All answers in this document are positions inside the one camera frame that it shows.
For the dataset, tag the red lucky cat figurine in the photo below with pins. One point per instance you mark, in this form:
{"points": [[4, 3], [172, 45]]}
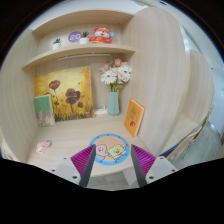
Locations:
{"points": [[102, 35]]}

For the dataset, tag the wooden wall shelf unit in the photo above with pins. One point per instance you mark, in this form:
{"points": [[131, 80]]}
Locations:
{"points": [[85, 19]]}

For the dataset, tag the small potted plant right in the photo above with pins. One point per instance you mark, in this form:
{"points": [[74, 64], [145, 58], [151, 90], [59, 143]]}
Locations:
{"points": [[84, 39]]}

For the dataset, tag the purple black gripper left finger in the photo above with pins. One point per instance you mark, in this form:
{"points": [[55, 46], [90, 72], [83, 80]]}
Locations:
{"points": [[77, 168]]}

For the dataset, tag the orange book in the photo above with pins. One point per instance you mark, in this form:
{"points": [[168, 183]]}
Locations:
{"points": [[134, 116]]}

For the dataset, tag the round cartoon mouse pad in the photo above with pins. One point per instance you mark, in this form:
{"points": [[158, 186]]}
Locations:
{"points": [[111, 149]]}

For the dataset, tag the yellow poppy flower painting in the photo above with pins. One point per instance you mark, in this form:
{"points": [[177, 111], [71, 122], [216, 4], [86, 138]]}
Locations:
{"points": [[70, 90]]}

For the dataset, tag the small potted plant left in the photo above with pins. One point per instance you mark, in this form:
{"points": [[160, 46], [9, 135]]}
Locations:
{"points": [[56, 44]]}

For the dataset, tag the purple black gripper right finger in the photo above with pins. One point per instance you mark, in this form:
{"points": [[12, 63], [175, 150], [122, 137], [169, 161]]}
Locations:
{"points": [[149, 168]]}

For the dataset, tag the purple round number sign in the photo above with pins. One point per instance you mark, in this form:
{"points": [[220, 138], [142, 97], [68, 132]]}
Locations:
{"points": [[74, 36]]}

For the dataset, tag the pink white flower bouquet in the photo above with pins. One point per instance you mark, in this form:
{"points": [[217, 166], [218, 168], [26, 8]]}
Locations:
{"points": [[115, 74]]}

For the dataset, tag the white power adapter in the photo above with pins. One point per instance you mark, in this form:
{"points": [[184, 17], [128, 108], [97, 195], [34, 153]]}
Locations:
{"points": [[100, 110]]}

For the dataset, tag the small potted plant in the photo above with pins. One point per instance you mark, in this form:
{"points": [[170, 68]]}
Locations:
{"points": [[84, 39], [56, 44]]}

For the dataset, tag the teal ribbed vase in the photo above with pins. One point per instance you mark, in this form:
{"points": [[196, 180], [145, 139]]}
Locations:
{"points": [[113, 105]]}

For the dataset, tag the pink computer mouse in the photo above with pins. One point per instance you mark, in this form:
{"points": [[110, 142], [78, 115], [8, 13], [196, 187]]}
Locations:
{"points": [[43, 146]]}

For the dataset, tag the green white book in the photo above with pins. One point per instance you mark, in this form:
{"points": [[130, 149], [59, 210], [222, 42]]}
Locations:
{"points": [[44, 110]]}

